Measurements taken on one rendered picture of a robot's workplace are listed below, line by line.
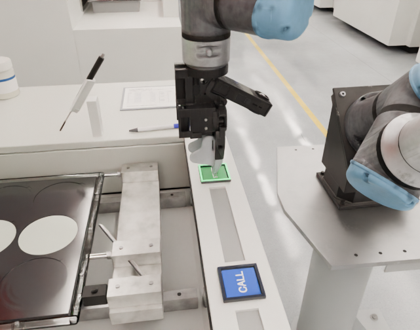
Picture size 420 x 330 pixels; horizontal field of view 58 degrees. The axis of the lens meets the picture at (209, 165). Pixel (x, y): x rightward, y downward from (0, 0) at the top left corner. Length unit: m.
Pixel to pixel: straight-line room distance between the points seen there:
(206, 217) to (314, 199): 0.37
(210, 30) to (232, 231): 0.31
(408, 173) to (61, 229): 0.58
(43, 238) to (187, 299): 0.28
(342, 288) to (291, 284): 0.73
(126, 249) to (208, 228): 0.15
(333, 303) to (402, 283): 0.86
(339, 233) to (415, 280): 1.19
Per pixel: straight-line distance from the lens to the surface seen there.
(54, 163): 0.91
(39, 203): 0.83
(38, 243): 0.73
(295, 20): 0.51
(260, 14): 0.51
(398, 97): 0.72
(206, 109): 0.62
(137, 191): 0.83
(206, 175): 0.72
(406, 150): 0.59
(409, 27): 5.21
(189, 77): 0.62
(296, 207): 0.89
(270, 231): 2.03
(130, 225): 0.75
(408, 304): 1.91
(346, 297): 1.14
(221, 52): 0.59
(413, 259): 0.85
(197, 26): 0.58
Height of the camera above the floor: 1.38
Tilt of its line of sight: 33 degrees down
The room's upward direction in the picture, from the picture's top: straight up
